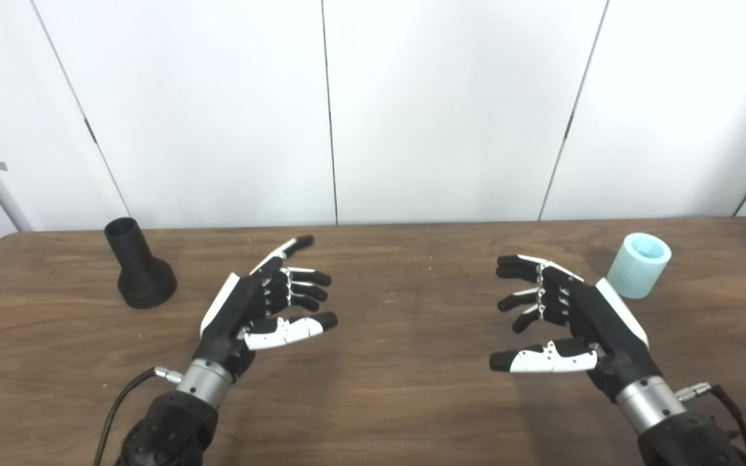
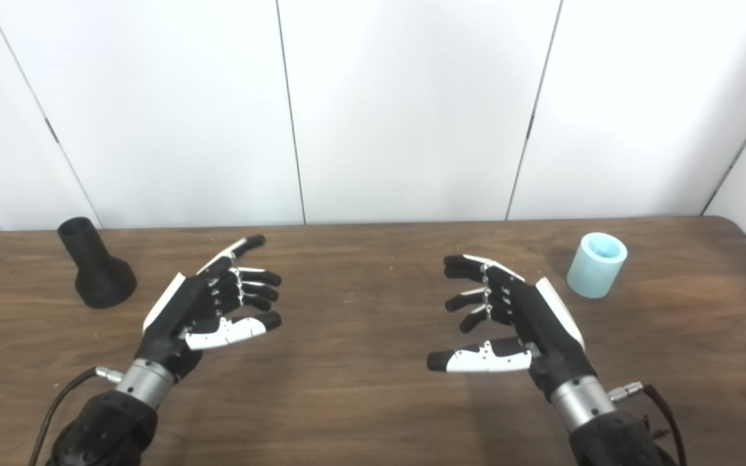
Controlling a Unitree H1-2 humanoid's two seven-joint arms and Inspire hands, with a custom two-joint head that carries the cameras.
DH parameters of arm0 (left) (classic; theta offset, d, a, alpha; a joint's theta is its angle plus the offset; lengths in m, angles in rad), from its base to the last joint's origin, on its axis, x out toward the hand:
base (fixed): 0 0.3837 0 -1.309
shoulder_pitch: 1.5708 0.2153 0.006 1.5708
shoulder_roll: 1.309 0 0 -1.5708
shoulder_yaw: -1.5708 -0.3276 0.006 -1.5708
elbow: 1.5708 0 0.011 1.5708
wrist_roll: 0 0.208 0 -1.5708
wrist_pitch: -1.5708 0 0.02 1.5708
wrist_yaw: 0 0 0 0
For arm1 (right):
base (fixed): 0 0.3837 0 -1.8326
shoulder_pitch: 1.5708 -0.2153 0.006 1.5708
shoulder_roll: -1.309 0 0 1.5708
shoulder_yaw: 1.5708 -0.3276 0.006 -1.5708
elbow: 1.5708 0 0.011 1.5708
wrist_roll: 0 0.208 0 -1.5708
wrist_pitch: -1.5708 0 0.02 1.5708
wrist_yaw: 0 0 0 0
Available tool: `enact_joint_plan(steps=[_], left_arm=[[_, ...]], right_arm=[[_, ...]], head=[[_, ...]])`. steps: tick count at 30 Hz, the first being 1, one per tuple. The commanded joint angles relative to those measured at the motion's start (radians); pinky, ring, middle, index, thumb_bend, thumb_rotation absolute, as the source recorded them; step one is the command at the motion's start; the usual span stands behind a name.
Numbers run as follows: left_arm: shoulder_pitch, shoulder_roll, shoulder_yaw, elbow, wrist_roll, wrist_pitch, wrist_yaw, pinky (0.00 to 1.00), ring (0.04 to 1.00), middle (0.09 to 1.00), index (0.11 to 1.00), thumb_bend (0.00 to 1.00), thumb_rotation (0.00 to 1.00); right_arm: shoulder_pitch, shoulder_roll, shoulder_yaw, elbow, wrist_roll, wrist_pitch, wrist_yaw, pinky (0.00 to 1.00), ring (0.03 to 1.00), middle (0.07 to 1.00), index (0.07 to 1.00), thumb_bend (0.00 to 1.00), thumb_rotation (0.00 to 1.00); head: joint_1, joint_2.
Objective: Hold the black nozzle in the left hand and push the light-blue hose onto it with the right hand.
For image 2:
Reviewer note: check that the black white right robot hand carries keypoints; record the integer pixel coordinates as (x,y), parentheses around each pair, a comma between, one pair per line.
(541,327)

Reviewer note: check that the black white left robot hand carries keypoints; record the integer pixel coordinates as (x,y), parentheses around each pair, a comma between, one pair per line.
(172,320)

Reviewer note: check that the light blue cup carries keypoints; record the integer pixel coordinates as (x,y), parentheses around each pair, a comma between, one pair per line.
(593,275)

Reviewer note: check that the black flared nozzle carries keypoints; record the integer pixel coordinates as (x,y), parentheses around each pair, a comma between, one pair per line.
(104,281)

